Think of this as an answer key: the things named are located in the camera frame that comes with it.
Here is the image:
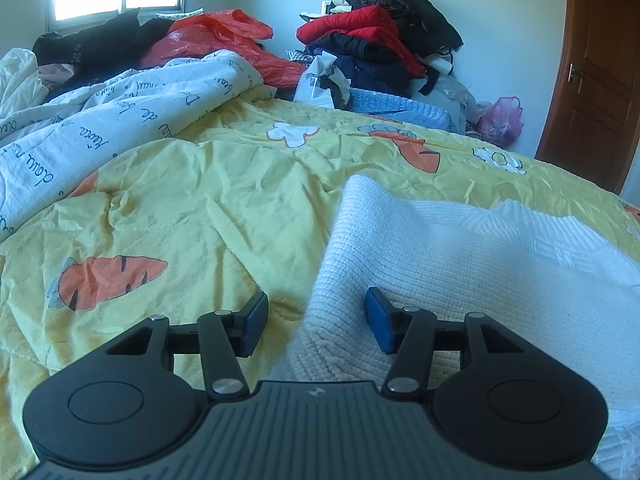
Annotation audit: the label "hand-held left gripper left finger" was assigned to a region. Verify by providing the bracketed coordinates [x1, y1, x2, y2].
[106, 291, 269, 402]

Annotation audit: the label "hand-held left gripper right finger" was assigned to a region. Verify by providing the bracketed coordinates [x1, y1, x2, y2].
[365, 287, 526, 395]

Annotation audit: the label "white knit sweater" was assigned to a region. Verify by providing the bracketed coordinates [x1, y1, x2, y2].
[272, 175, 640, 480]

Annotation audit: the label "yellow carrot print bedsheet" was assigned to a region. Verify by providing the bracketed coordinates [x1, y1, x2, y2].
[0, 97, 640, 480]

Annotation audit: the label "light blue knit sweater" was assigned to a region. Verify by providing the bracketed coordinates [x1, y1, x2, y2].
[347, 87, 466, 133]

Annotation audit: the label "pink plastic bag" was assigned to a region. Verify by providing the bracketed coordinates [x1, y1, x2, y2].
[477, 96, 525, 148]

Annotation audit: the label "clear plastic bags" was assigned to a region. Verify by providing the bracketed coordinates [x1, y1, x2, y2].
[425, 57, 488, 126]

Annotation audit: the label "white plastic bag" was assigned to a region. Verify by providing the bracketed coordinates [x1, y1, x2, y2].
[293, 52, 353, 111]

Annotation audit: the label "white script print quilt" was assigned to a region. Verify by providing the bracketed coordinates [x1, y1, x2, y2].
[0, 48, 278, 241]

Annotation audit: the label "navy blue garment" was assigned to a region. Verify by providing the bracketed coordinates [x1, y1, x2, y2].
[305, 47, 413, 98]

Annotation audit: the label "red plastic bag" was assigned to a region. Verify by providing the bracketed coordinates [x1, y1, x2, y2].
[140, 8, 308, 88]

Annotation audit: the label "red puffer jacket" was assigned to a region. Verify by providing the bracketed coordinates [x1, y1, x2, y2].
[296, 6, 426, 76]

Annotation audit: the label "black patterned garment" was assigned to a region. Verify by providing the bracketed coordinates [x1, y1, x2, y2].
[340, 0, 463, 56]

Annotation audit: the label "pink cloth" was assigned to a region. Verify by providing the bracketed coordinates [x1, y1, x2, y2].
[39, 62, 76, 88]

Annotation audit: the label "black clothing heap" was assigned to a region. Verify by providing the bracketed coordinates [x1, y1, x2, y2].
[32, 8, 173, 68]

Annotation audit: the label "brown wooden door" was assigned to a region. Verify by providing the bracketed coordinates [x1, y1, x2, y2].
[535, 0, 640, 196]

